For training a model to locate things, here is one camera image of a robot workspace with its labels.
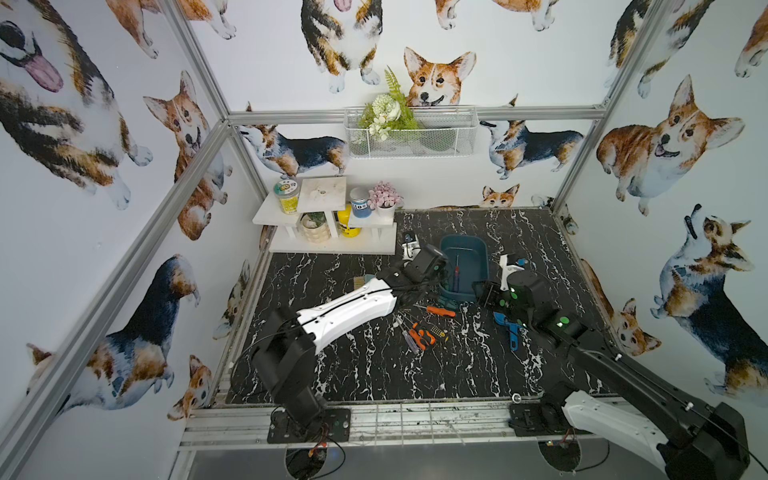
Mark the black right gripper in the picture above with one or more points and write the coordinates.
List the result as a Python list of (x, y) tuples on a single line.
[(493, 292)]

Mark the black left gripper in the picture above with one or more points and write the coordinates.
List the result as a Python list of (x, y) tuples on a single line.
[(437, 274)]

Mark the black yellow handled screwdriver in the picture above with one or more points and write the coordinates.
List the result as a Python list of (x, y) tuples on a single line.
[(435, 331)]

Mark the clear handled screwdriver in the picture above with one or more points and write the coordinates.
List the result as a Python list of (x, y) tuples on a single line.
[(411, 344)]

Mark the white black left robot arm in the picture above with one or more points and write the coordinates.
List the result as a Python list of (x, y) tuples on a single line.
[(285, 350)]

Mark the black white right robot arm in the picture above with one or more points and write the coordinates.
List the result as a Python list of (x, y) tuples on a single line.
[(681, 435)]

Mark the dark teal storage box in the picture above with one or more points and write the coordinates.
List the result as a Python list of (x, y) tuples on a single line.
[(473, 265)]

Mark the blue plastic dustpan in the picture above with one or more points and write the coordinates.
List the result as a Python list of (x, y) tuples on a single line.
[(511, 327)]

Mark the light blue hand brush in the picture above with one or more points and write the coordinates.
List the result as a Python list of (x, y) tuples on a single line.
[(361, 281)]

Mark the blue cylindrical can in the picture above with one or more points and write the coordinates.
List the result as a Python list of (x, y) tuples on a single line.
[(360, 202)]

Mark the white pot pink flowers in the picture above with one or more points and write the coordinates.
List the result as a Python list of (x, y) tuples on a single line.
[(384, 199)]

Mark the yellow capsule container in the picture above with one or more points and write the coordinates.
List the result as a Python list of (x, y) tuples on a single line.
[(343, 220)]

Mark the white tiered wooden shelf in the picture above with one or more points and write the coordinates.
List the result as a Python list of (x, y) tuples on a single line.
[(328, 195)]

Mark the artificial green white flowers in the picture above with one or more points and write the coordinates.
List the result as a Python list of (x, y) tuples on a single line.
[(388, 124)]

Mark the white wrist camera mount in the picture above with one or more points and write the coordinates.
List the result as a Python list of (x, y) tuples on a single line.
[(509, 266)]

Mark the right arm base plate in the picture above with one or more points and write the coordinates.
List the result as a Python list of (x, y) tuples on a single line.
[(538, 419)]

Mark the aluminium front rail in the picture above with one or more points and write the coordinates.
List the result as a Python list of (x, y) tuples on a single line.
[(371, 425)]

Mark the white wire wall basket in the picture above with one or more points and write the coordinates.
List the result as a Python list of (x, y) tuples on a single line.
[(463, 119)]

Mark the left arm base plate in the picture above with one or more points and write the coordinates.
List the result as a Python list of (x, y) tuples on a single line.
[(333, 424)]

